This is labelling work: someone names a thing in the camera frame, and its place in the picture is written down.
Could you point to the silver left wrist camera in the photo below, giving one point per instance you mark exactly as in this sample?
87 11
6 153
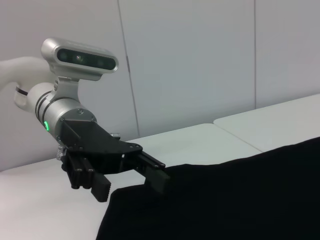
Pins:
75 55

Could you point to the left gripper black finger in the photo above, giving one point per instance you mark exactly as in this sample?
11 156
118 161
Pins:
100 187
156 178

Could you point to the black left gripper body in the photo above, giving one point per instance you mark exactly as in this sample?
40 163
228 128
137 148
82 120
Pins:
100 150

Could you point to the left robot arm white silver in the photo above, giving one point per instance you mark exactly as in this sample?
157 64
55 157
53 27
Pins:
67 115

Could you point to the black t-shirt with FREE print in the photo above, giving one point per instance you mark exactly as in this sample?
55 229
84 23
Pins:
225 195

